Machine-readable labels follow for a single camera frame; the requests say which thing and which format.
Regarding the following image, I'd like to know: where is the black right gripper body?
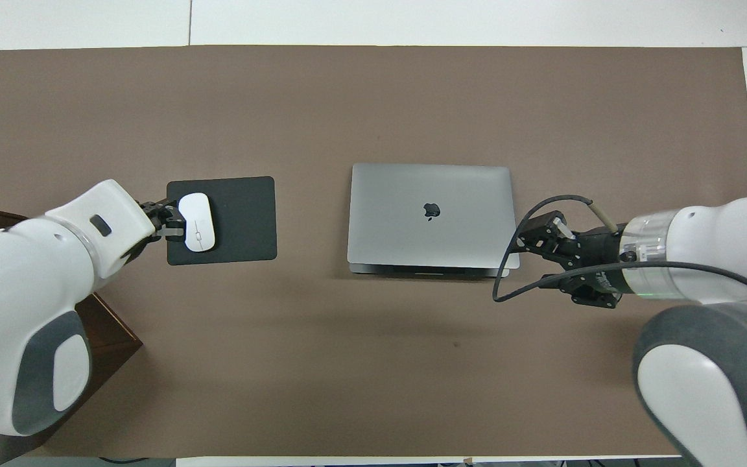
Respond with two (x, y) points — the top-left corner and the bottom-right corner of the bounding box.
(568, 228), (628, 294)

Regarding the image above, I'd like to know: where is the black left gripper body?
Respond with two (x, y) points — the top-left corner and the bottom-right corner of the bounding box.
(114, 201), (168, 263)

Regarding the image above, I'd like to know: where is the silver grey laptop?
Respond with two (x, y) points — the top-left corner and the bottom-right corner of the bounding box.
(347, 163), (521, 278)

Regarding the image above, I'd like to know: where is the white computer mouse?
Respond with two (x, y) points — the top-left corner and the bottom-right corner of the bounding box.
(178, 193), (216, 252)

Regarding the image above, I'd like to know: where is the black mouse pad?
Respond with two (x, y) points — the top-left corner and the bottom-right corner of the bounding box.
(166, 176), (278, 266)

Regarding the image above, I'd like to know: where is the dark brown wooden box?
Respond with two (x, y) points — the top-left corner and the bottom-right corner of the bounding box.
(0, 202), (144, 449)

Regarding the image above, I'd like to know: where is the brown table mat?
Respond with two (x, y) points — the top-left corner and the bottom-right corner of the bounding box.
(0, 45), (747, 458)

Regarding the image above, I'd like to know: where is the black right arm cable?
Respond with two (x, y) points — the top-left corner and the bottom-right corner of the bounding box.
(492, 195), (747, 313)

